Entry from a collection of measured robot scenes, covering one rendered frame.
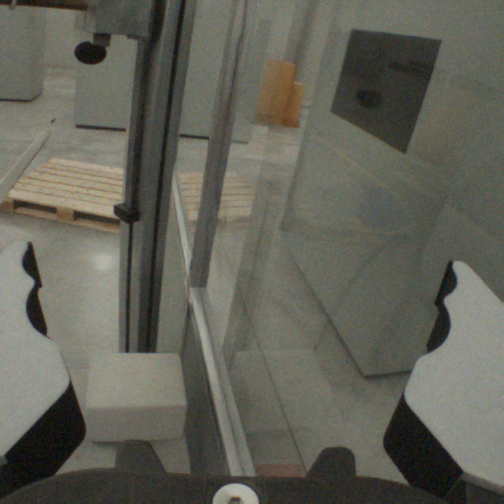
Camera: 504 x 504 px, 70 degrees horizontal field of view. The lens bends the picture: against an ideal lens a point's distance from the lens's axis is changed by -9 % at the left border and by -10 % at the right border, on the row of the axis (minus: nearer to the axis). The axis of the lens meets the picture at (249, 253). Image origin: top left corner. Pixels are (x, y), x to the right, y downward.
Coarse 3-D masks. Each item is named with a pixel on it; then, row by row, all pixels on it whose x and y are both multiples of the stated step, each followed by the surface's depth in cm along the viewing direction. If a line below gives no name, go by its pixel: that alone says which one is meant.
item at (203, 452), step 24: (168, 216) 146; (168, 240) 142; (168, 264) 138; (168, 288) 136; (168, 312) 133; (168, 336) 132; (192, 336) 86; (192, 360) 85; (192, 384) 84; (192, 408) 84; (192, 432) 83; (192, 456) 83; (216, 456) 61
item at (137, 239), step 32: (160, 0) 55; (192, 0) 57; (160, 32) 56; (160, 64) 59; (160, 96) 62; (128, 128) 68; (160, 128) 65; (160, 160) 68; (160, 192) 72; (128, 224) 76; (160, 224) 76; (128, 256) 79; (160, 256) 80; (128, 288) 84; (160, 288) 85; (128, 320) 90; (128, 352) 95
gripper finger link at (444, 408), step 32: (448, 288) 11; (480, 288) 10; (448, 320) 9; (480, 320) 9; (448, 352) 8; (480, 352) 8; (416, 384) 7; (448, 384) 7; (480, 384) 7; (416, 416) 6; (448, 416) 6; (480, 416) 6; (384, 448) 7; (416, 448) 6; (448, 448) 6; (480, 448) 6; (416, 480) 7; (448, 480) 6; (480, 480) 5
